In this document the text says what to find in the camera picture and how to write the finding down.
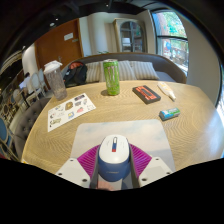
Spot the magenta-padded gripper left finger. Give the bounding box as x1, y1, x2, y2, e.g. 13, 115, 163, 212
54, 144, 102, 190

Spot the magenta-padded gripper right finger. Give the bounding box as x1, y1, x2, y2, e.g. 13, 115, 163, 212
128, 143, 174, 188

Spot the white and blue computer mouse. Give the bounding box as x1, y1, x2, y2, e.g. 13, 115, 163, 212
97, 134, 132, 183

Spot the painted sky print mouse pad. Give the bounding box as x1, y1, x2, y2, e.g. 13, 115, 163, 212
69, 118, 177, 173

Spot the small blue-green pack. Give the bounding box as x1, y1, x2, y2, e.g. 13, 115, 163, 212
158, 107, 181, 121

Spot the white sticker sheet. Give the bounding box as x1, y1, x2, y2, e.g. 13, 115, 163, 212
47, 92, 97, 133

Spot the black and red flat box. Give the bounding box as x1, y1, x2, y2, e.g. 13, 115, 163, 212
132, 84, 162, 105

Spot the blue padded chair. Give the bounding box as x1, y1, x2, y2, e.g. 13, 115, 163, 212
0, 116, 18, 161

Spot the white tube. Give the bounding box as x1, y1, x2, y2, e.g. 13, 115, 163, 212
157, 81, 177, 102

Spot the clear plastic shaker bottle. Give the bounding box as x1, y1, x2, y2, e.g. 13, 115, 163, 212
43, 60, 68, 101

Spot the group of white chairs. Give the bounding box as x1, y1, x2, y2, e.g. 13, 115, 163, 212
24, 68, 49, 101

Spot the black backpack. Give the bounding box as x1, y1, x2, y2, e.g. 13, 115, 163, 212
62, 60, 89, 88

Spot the striped cushion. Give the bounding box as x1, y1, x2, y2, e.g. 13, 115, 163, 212
85, 61, 104, 83
118, 60, 138, 82
130, 60, 160, 81

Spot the green drink can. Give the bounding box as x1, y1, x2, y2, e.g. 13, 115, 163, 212
102, 58, 121, 97

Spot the curved brown sofa bench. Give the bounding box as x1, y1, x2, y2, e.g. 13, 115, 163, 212
59, 51, 188, 88

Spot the person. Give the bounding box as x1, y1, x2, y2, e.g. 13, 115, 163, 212
19, 72, 33, 89

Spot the brown wooden door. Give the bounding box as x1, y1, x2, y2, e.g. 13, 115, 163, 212
34, 18, 84, 71

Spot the large window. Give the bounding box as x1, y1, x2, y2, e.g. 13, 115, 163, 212
150, 9, 190, 76

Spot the white door sign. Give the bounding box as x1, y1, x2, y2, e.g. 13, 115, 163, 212
63, 32, 75, 42

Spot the arched glass cabinet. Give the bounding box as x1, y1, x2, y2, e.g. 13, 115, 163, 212
112, 17, 148, 54

